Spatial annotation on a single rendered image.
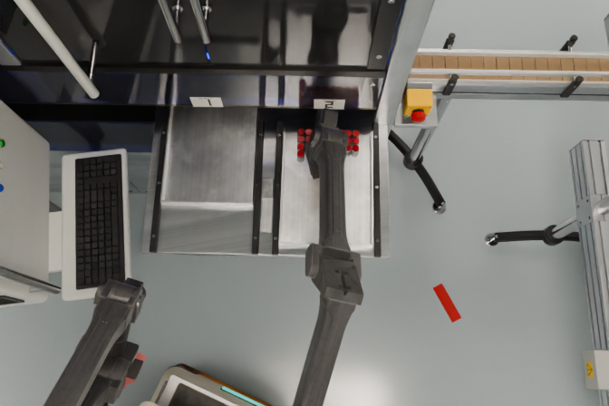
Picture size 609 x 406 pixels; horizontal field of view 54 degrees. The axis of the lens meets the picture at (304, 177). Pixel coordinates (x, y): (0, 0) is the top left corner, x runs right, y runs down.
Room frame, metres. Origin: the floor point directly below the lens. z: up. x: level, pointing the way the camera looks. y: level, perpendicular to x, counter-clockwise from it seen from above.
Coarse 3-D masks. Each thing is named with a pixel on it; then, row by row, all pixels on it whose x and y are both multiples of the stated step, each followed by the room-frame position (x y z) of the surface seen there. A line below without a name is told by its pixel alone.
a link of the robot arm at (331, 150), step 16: (320, 128) 0.57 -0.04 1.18; (320, 144) 0.52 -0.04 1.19; (336, 144) 0.51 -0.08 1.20; (320, 160) 0.47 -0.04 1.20; (336, 160) 0.46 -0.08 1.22; (320, 176) 0.43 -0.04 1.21; (336, 176) 0.42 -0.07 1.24; (320, 192) 0.39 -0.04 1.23; (336, 192) 0.38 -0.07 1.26; (320, 208) 0.34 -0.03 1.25; (336, 208) 0.33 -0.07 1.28; (320, 224) 0.30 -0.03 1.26; (336, 224) 0.30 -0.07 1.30; (320, 240) 0.26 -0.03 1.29; (336, 240) 0.26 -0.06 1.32; (336, 256) 0.23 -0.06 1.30; (352, 256) 0.22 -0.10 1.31; (304, 272) 0.19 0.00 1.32
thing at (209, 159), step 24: (192, 120) 0.72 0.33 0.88; (216, 120) 0.72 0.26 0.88; (240, 120) 0.72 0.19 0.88; (168, 144) 0.64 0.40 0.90; (192, 144) 0.65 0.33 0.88; (216, 144) 0.64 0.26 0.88; (240, 144) 0.64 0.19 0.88; (168, 168) 0.57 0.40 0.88; (192, 168) 0.57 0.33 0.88; (216, 168) 0.57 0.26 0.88; (240, 168) 0.57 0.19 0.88; (168, 192) 0.50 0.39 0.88; (192, 192) 0.50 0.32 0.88; (216, 192) 0.50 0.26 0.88; (240, 192) 0.49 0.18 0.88
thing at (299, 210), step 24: (288, 144) 0.64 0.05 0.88; (360, 144) 0.64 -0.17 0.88; (288, 168) 0.57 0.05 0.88; (360, 168) 0.56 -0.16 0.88; (288, 192) 0.49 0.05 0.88; (312, 192) 0.49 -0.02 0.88; (360, 192) 0.49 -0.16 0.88; (288, 216) 0.42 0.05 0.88; (312, 216) 0.42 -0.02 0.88; (360, 216) 0.42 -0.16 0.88; (288, 240) 0.35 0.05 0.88; (312, 240) 0.35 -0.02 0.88; (360, 240) 0.35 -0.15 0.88
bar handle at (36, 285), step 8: (0, 272) 0.22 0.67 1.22; (8, 272) 0.22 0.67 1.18; (16, 272) 0.23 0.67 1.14; (16, 280) 0.21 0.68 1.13; (24, 280) 0.22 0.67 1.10; (32, 280) 0.22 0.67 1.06; (40, 280) 0.23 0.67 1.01; (32, 288) 0.22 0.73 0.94; (40, 288) 0.21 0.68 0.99; (48, 288) 0.22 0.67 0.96; (56, 288) 0.22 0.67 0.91
